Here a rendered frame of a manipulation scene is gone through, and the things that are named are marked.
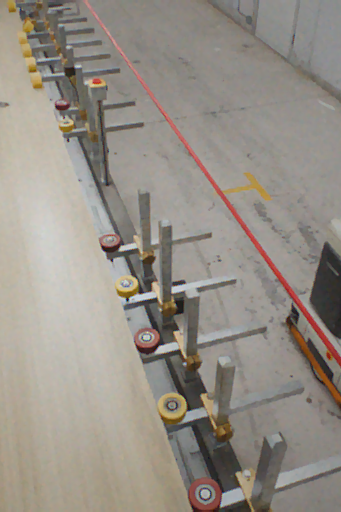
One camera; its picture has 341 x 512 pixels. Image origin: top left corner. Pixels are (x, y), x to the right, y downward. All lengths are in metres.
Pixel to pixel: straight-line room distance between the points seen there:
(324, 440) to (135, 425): 1.28
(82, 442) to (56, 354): 0.30
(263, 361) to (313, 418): 0.37
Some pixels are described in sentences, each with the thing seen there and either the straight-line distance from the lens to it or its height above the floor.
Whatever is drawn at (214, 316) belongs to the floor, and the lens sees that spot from 2.89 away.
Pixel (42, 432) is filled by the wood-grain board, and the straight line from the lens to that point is 1.47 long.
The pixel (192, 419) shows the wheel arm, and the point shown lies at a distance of 1.54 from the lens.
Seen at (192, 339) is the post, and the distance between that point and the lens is 1.59.
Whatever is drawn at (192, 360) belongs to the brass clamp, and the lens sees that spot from 1.64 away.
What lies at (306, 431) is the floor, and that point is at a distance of 2.55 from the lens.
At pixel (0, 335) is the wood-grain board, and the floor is 0.90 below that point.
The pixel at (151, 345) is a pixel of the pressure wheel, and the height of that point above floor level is 0.91.
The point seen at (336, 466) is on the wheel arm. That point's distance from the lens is 1.52.
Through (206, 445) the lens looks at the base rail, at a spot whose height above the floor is 0.70.
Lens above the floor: 2.14
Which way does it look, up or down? 41 degrees down
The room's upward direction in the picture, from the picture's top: straight up
